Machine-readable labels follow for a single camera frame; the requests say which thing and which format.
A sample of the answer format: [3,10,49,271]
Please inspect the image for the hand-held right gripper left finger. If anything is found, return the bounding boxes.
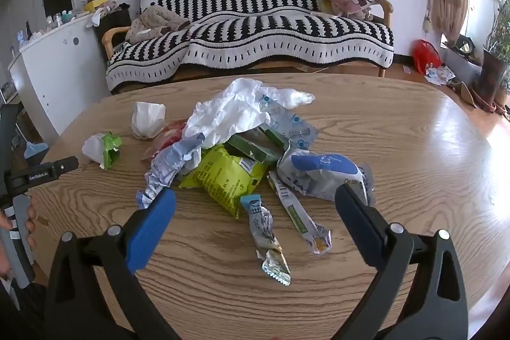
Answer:
[43,188,180,340]

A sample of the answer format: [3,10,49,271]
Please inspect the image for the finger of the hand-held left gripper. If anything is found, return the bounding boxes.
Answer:
[8,156,79,197]

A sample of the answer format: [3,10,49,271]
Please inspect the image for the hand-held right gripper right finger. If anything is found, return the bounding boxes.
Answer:
[335,184,481,340]

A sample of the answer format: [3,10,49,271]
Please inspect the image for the clear plastic bag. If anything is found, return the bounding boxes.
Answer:
[259,88,320,158]

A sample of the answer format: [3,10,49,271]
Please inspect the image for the green carton box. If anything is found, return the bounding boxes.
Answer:
[224,125,291,166]

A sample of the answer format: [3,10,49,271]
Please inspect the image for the white paper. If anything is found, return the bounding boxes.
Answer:
[184,78,280,149]

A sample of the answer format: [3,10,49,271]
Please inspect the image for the person's left hand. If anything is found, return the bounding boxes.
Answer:
[0,197,37,277]

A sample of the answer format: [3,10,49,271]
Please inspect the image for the blue cloth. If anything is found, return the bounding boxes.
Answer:
[23,140,50,161]

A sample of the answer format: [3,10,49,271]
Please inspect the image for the white green torn wrapper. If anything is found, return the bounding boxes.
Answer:
[82,131,123,170]

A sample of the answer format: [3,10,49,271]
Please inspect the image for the blue white plastic package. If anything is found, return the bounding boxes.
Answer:
[276,148,376,206]

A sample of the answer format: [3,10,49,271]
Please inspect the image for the long white green wrapper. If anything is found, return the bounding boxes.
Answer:
[267,170,332,256]

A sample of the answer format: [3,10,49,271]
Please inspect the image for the crumpled blue white wrapper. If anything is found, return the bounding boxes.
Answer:
[136,134,205,210]

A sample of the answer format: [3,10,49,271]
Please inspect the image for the white cabinet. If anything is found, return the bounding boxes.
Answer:
[7,11,109,146]

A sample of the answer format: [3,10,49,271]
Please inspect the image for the yellow green snack bag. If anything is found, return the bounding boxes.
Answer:
[178,144,268,220]

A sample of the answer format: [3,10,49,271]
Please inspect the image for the red snack wrapper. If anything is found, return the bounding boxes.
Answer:
[142,119,189,158]

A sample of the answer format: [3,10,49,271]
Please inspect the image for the silver blue candy wrapper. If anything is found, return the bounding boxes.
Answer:
[240,194,292,287]

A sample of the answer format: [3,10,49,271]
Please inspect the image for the small white crumpled tissue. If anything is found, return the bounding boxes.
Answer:
[131,102,166,140]

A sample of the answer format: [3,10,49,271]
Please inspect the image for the scattered papers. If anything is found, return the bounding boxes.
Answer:
[423,64,455,86]

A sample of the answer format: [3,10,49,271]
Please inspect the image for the red plastic bag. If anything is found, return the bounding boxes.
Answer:
[412,39,443,75]

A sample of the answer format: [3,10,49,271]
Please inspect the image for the beige clothing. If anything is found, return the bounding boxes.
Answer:
[125,4,191,45]

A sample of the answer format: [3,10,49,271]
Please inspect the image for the grey low cabinet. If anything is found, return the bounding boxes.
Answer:
[440,44,484,86]

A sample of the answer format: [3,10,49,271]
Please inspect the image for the striped sofa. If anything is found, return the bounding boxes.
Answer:
[105,0,395,94]

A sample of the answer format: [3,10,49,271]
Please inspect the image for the potted plant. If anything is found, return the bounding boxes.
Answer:
[473,0,510,112]

